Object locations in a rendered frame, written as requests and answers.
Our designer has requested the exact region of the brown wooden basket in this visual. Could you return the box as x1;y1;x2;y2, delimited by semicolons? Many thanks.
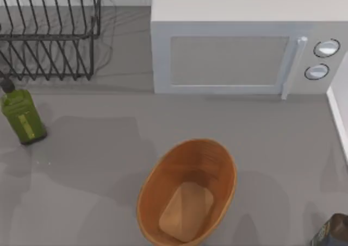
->
136;138;238;246

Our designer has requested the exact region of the pale microwave oven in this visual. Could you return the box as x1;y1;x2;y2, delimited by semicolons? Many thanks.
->
150;0;348;100

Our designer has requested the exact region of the small microwave knob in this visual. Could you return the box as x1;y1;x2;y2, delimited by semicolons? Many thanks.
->
304;63;330;80

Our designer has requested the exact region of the green bottle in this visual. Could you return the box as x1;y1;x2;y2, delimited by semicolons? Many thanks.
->
0;71;48;146

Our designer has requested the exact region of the large microwave knob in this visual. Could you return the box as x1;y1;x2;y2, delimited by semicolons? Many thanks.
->
313;39;341;58

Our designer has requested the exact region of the microwave door handle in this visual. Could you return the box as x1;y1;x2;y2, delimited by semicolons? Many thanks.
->
281;36;308;100

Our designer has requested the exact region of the black wire dish rack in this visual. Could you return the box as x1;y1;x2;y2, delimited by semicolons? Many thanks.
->
0;0;103;81

